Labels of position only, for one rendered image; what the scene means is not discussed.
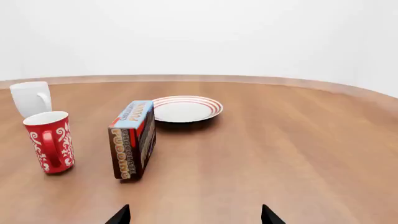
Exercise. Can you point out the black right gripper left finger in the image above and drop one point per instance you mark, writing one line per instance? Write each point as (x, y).
(122, 217)

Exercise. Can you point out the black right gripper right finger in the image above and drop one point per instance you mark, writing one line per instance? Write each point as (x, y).
(270, 217)

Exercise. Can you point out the red mug with white pattern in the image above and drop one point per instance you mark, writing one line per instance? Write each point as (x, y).
(51, 142)

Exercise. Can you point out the white plate with red rings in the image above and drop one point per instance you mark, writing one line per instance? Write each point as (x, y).
(186, 109)

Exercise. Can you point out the plain white mug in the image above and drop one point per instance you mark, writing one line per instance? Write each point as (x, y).
(29, 98)

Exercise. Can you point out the chocolate pudding box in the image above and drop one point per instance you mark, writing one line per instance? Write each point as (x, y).
(132, 142)

